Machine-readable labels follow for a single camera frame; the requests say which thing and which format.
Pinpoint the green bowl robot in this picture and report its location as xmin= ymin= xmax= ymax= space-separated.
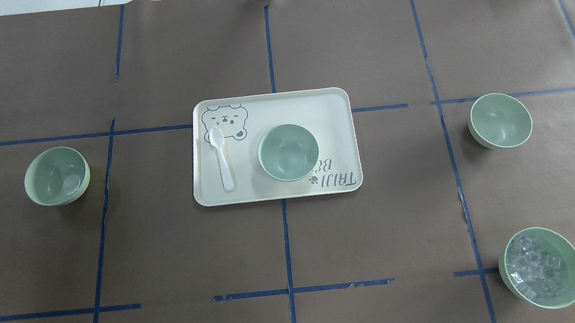
xmin=468 ymin=93 xmax=533 ymax=149
xmin=24 ymin=146 xmax=91 ymax=207

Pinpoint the green bowl on tray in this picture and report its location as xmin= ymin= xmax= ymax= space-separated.
xmin=257 ymin=123 xmax=320 ymax=182

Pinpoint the cream bear print tray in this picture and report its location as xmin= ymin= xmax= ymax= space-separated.
xmin=192 ymin=87 xmax=363 ymax=206

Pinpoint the white plastic spoon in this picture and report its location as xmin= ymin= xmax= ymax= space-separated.
xmin=208 ymin=127 xmax=235 ymax=192

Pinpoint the green bowl with ice cubes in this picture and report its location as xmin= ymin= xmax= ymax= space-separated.
xmin=498 ymin=227 xmax=575 ymax=310

